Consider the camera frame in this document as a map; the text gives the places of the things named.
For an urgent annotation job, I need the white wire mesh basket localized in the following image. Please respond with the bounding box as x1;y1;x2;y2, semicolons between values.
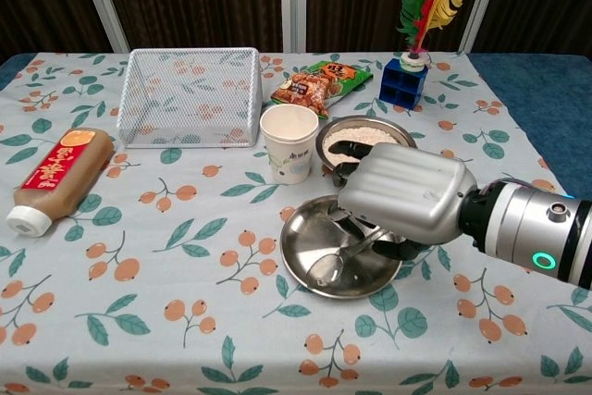
117;46;263;150

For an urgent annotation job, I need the round metal plate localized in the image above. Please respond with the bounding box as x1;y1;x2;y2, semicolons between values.
279;194;405;300

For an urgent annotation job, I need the white paper cup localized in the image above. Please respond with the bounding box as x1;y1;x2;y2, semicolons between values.
259;104;321;186

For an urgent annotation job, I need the floral print tablecloth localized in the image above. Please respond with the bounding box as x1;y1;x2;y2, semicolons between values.
0;50;592;395

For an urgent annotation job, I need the blue plastic block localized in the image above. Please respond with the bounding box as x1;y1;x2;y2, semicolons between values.
378;57;427;113

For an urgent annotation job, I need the green orange snack bag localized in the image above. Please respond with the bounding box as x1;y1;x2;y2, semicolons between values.
270;60;374;119

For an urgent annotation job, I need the brown sauce bottle red label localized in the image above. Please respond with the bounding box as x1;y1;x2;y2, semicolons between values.
5;128;115;238

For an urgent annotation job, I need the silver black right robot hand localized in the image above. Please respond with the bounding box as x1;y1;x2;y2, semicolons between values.
326;138;480;263

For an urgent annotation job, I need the metal bowl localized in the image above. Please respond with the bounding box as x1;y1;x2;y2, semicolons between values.
314;115;417;183

